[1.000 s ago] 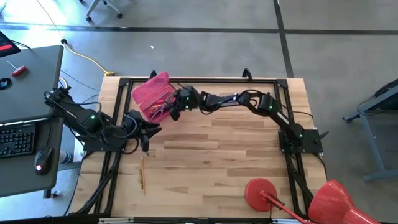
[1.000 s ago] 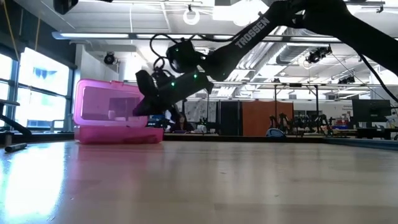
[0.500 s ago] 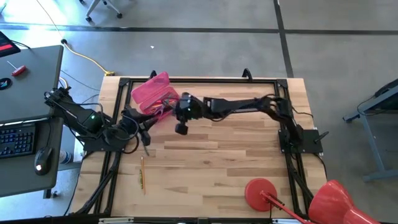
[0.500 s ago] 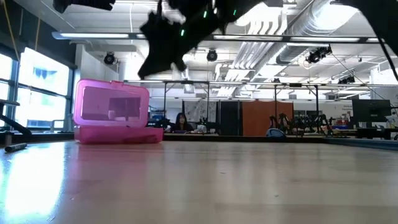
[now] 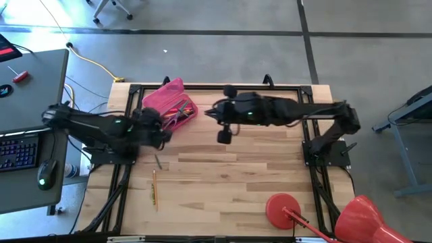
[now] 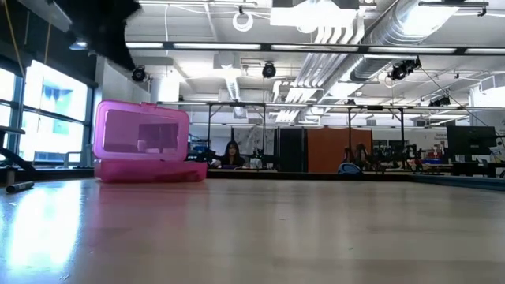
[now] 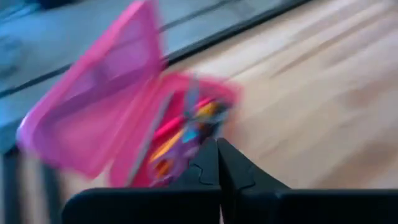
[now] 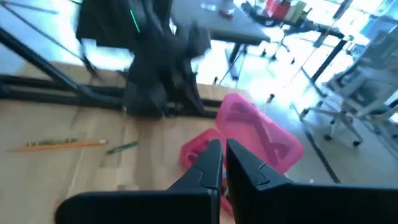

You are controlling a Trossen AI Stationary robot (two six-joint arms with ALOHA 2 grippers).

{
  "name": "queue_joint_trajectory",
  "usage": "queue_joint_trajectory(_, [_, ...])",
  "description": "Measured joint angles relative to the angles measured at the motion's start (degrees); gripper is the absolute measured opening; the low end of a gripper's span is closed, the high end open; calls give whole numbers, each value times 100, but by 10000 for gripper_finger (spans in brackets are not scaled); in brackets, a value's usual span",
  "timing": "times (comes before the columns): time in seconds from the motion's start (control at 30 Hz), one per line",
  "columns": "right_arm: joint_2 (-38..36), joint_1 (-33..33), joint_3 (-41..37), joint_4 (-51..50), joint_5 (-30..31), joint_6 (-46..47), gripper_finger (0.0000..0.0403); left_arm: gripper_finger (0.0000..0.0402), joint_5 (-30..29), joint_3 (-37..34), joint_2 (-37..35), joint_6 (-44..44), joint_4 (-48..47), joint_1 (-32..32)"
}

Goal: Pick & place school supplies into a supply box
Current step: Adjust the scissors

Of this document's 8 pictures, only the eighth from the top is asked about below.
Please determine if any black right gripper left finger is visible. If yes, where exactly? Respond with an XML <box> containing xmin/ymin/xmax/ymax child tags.
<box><xmin>55</xmin><ymin>139</ymin><xmax>224</xmax><ymax>224</ymax></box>

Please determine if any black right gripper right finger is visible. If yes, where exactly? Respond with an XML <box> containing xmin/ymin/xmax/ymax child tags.
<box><xmin>226</xmin><ymin>138</ymin><xmax>398</xmax><ymax>224</ymax></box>

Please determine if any pink plastic supply box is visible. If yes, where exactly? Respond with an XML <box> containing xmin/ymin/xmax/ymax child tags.
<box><xmin>178</xmin><ymin>92</ymin><xmax>305</xmax><ymax>218</ymax></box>

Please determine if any green marker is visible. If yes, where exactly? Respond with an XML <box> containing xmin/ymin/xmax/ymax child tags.
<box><xmin>105</xmin><ymin>141</ymin><xmax>139</xmax><ymax>156</ymax></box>

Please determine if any orange pencil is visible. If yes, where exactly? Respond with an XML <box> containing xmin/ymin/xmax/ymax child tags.
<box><xmin>7</xmin><ymin>139</ymin><xmax>109</xmax><ymax>153</ymax></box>

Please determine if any camouflage pattern pencil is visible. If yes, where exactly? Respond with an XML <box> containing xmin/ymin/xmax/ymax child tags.
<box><xmin>24</xmin><ymin>138</ymin><xmax>79</xmax><ymax>147</ymax></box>

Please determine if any red box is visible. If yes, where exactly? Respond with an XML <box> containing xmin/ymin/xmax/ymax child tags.
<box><xmin>264</xmin><ymin>0</ymin><xmax>292</xmax><ymax>19</ymax></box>

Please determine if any white office chair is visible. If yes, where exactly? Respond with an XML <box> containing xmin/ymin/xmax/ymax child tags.
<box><xmin>298</xmin><ymin>23</ymin><xmax>398</xmax><ymax>147</ymax></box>

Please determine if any long black table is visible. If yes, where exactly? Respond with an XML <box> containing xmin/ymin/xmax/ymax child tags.
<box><xmin>241</xmin><ymin>0</ymin><xmax>355</xmax><ymax>94</ymax></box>

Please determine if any grey desk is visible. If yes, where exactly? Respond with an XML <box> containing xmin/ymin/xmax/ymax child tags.
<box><xmin>169</xmin><ymin>0</ymin><xmax>272</xmax><ymax>82</ymax></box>

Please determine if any black aluminium table frame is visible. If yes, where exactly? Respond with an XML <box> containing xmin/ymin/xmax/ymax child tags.
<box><xmin>0</xmin><ymin>26</ymin><xmax>220</xmax><ymax>119</ymax></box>

